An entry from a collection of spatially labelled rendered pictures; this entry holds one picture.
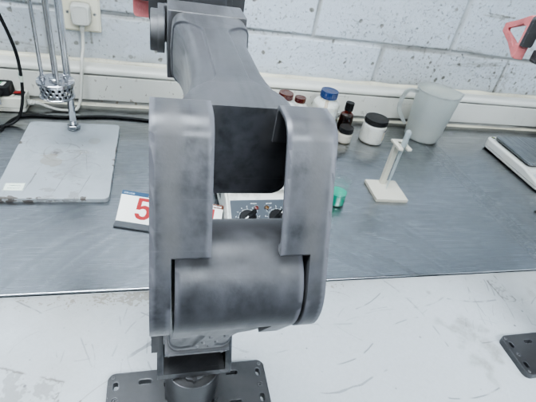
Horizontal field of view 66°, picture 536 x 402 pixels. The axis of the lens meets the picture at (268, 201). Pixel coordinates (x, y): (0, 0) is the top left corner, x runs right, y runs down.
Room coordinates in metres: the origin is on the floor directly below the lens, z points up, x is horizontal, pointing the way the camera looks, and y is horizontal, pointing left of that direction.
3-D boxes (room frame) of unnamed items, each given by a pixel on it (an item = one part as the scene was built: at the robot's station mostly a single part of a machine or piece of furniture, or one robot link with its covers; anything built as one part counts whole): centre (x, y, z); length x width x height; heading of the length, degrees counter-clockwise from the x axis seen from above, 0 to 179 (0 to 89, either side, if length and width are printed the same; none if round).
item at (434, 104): (1.21, -0.41, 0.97); 0.18 x 0.13 x 0.15; 99
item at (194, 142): (0.28, 0.05, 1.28); 0.30 x 0.09 x 0.12; 19
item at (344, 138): (1.07, -0.17, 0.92); 0.04 x 0.04 x 0.04
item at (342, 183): (0.76, -0.15, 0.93); 0.04 x 0.04 x 0.06
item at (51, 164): (0.72, 0.44, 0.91); 0.30 x 0.20 x 0.01; 19
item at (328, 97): (1.09, -0.10, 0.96); 0.07 x 0.07 x 0.13
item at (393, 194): (0.85, -0.27, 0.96); 0.08 x 0.08 x 0.13; 16
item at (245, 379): (0.27, 0.05, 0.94); 0.20 x 0.07 x 0.08; 109
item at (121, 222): (0.58, 0.22, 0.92); 0.09 x 0.06 x 0.04; 94
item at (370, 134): (1.11, -0.25, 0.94); 0.07 x 0.07 x 0.07
